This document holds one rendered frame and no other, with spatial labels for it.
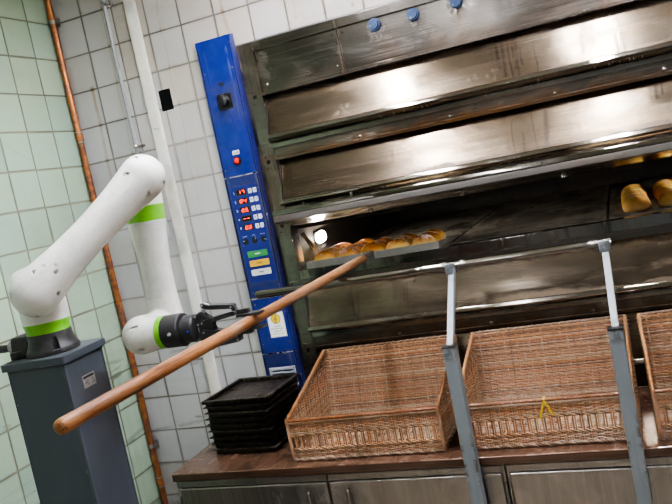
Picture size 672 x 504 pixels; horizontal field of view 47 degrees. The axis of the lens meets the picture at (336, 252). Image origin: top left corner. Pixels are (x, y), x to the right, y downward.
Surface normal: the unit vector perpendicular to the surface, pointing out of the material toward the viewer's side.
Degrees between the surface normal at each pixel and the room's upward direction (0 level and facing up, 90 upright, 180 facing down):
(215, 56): 90
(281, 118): 70
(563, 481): 91
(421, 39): 90
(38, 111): 90
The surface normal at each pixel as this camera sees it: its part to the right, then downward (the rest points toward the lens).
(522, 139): -0.38, -0.18
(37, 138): 0.92, -0.15
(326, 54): -0.33, 0.20
